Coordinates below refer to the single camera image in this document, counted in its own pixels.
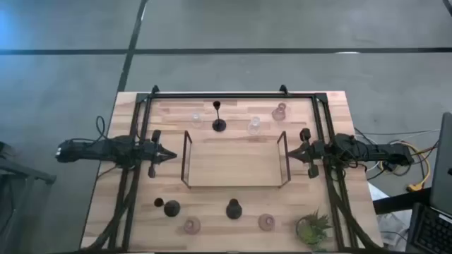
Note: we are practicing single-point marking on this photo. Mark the grey laptop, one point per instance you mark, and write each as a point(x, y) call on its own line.
point(443, 166)

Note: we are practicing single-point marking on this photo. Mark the green potted plant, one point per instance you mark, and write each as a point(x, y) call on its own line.
point(312, 229)

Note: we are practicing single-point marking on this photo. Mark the black metal table frame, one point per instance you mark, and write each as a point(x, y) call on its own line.
point(229, 95)

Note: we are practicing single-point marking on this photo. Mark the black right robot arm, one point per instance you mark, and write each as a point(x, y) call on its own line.
point(370, 151)

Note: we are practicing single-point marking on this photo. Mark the wooden shelf with black legs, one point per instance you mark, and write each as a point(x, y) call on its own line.
point(234, 164)

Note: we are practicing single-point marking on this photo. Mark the clear ribbed glass candle holder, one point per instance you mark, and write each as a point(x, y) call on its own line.
point(254, 127)
point(196, 120)

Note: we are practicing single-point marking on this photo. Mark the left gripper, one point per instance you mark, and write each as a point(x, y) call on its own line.
point(150, 153)

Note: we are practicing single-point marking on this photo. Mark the grey metal chair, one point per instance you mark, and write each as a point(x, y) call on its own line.
point(21, 174)

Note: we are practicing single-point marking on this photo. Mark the tall black candlestick holder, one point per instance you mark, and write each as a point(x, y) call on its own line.
point(172, 209)
point(233, 211)
point(219, 125)

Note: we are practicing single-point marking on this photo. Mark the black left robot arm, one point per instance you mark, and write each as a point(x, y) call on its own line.
point(99, 151)

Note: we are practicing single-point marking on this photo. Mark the pink ribbed glass candle holder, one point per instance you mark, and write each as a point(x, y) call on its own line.
point(278, 113)
point(191, 225)
point(266, 222)

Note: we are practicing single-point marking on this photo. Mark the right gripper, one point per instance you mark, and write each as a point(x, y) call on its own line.
point(314, 153)

